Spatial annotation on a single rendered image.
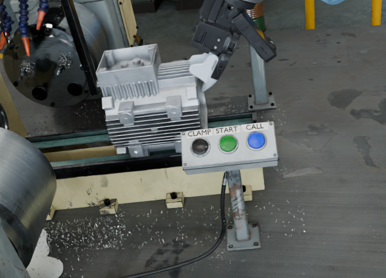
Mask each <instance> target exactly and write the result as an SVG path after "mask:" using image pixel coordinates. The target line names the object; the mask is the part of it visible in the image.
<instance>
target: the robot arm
mask: <svg viewBox="0 0 386 278"><path fill-rule="evenodd" d="M262 1H263V0H204V3H203V6H202V7H200V10H199V13H198V15H197V17H196V20H195V22H194V25H193V27H192V29H191V31H193V32H195V33H194V36H193V38H192V39H191V44H190V46H191V47H194V48H197V49H199V51H201V52H204V54H202V55H193V56H191V58H190V63H191V65H190V67H189V71H190V73H192V74H193V75H195V76H196V77H197V78H199V79H201V80H202V81H204V82H203V86H202V91H206V90H208V89H209V88H210V87H212V86H213V85H214V84H215V83H216V81H217V80H218V79H219V77H220V76H221V75H222V73H223V71H224V70H225V68H226V66H227V64H228V61H229V59H230V57H231V56H232V55H233V53H234V51H235V49H236V46H237V44H238V41H239V38H240V35H241V34H242V35H243V36H244V37H245V38H246V39H247V41H248V42H249V43H250V44H251V46H252V47H253V48H254V49H255V51H256V53H257V54H258V55H259V56H260V57H261V58H262V59H264V61H265V62H266V63H267V62H269V61H270V60H272V59H273V58H275V57H276V56H277V54H276V46H275V44H274V43H273V41H272V40H271V39H270V38H269V37H267V36H266V35H265V34H264V33H263V31H262V30H261V29H260V28H259V27H258V26H257V24H256V23H255V22H254V21H253V20H252V18H251V17H250V16H249V14H248V13H247V12H246V11H245V10H252V9H254V7H255V4H256V3H260V2H262ZM321 1H323V2H325V3H327V4H329V5H336V4H338V3H341V2H343V1H344V0H321ZM198 18H199V23H198V25H197V26H195V25H196V22H197V20H198Z"/></svg>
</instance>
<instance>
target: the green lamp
mask: <svg viewBox="0 0 386 278"><path fill-rule="evenodd" d="M252 20H253V21H254V22H255V23H256V24H257V26H258V27H259V28H260V29H261V30H262V31H263V30H264V29H265V18H264V14H263V15H262V16H260V17H257V18H252Z"/></svg>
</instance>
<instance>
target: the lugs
mask: <svg viewBox="0 0 386 278"><path fill-rule="evenodd" d="M186 96H187V99H188V101H191V100H197V99H198V89H197V87H196V86H191V87H186ZM102 109H104V110H114V109H115V106H114V99H113V97H112V96H107V97H102ZM117 154H118V155H128V154H129V150H128V147H124V148H117Z"/></svg>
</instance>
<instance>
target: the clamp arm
mask: <svg viewBox="0 0 386 278"><path fill-rule="evenodd" d="M60 2H61V4H60V8H61V10H63V11H64V14H65V17H66V20H67V23H68V27H69V29H70V32H71V36H72V39H73V41H74V44H75V48H76V51H77V53H78V56H79V60H80V63H81V65H80V69H81V71H82V70H83V72H84V75H85V77H86V81H87V84H88V87H89V89H90V93H91V95H92V96H94V95H99V92H100V90H101V89H100V86H99V85H98V86H97V84H99V83H98V79H97V76H96V73H95V69H94V66H93V63H92V60H91V56H90V53H89V51H88V47H87V44H86V41H85V38H84V34H83V31H82V27H81V25H80V22H79V19H78V15H77V12H76V9H75V5H74V2H73V0H60Z"/></svg>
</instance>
